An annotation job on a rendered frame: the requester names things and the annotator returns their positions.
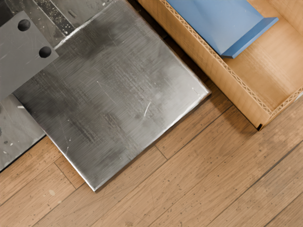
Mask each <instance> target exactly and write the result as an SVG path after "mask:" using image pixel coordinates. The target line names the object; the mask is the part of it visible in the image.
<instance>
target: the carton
mask: <svg viewBox="0 0 303 227"><path fill-rule="evenodd" d="M136 1H137V2H138V3H139V4H140V5H141V6H142V8H143V9H144V10H145V11H146V12H147V13H148V14H149V15H150V16H151V17H152V18H153V19H154V20H155V22H156V23H157V24H158V25H159V26H160V27H161V28H162V29H163V30H164V31H165V32H166V33H167V34H168V35H169V37H170V38H171V39H172V40H173V41H174V42H175V43H176V44H177V45H178V46H179V47H180V48H181V49H182V50H183V52H184V53H185V54H186V55H187V56H188V57H189V58H190V59H191V60H192V61H193V62H194V63H195V64H196V65H197V66H198V67H199V68H200V69H201V70H202V71H203V73H204V74H205V75H206V76H207V77H208V78H209V79H210V80H211V81H212V82H213V83H214V84H215V85H216V87H217V88H218V89H219V90H220V91H221V92H222V93H223V94H224V95H225V96H226V97H227V98H228V99H229V100H230V102H231V103H232V104H233V105H234V106H235V107H236V108H237V109H238V110H239V111H240V112H241V113H242V114H243V116H244V117H245V118H246V119H247V120H248V121H249V122H250V123H251V124H252V125H253V126H254V127H255V128H256V129H257V130H258V131H261V130H262V129H263V128H264V127H265V126H266V125H267V124H269V123H270V122H271V121H272V120H273V119H274V118H276V117H277V116H278V115H279V114H280V113H281V112H282V111H284V110H285V109H286V108H287V107H288V106H289V105H291V104H292V103H293V102H294V101H295V100H297V99H298V98H299V97H300V96H301V95H302V94H303V0H246V1H247V2H248V3H249V4H250V5H251V6H252V7H253V8H255V9H256V10H257V11H258V12H259V13H260V14H261V15H262V16H263V17H264V18H271V17H277V18H278V19H279V20H278V21H277V22H276V23H275V24H273V25H272V26H271V27H270V28H269V29H268V30H266V31H265V32H264V33H263V34H262V35H261V36H259V37H258V38H257V39H256V40H255V41H254V42H253V43H252V44H250V45H249V46H248V47H247V48H246V49H245V50H243V51H242V52H241V53H240V54H239V55H238V56H236V57H235V58H234V59H229V58H223V59H222V58H221V57H220V56H219V55H218V54H217V53H216V52H215V51H214V50H213V49H212V48H211V47H210V46H209V45H208V44H207V43H206V42H205V41H204V40H203V39H202V38H201V37H200V36H199V35H198V34H197V33H196V32H195V31H194V30H193V29H192V28H191V27H190V26H189V25H188V24H187V22H186V21H185V20H184V19H183V18H182V17H181V16H180V15H179V14H178V13H177V12H176V11H175V10H174V9H173V8H172V7H171V6H170V5H169V3H168V2H167V1H166V0H136Z"/></svg>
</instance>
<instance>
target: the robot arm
mask: <svg viewBox="0 0 303 227"><path fill-rule="evenodd" d="M58 57H59V55H58V54H57V53H56V51H55V50H54V49H53V47H52V46H51V45H50V44H49V42H48V41H47V40H46V38H45V37H44V36H43V35H42V33H41V32H40V31H39V30H38V28H37V27H36V26H35V24H34V23H33V22H32V20H31V19H30V18H29V17H28V15H27V14H26V13H25V12H24V10H23V11H21V12H19V13H18V14H16V15H15V16H13V17H12V18H11V19H10V20H9V21H7V22H6V23H5V24H3V25H2V26H1V27H0V102H1V101H2V100H3V99H5V98H6V97H7V96H9V95H10V94H11V93H12V92H14V91H15V90H16V89H18V88H19V87H20V86H21V85H23V84H24V83H25V82H27V81H28V80H29V79H30V78H32V77H33V76H34V75H36V74H37V73H38V72H40V71H41V70H42V69H43V68H45V67H46V66H47V65H49V64H50V63H51V62H52V61H54V60H55V59H56V58H58Z"/></svg>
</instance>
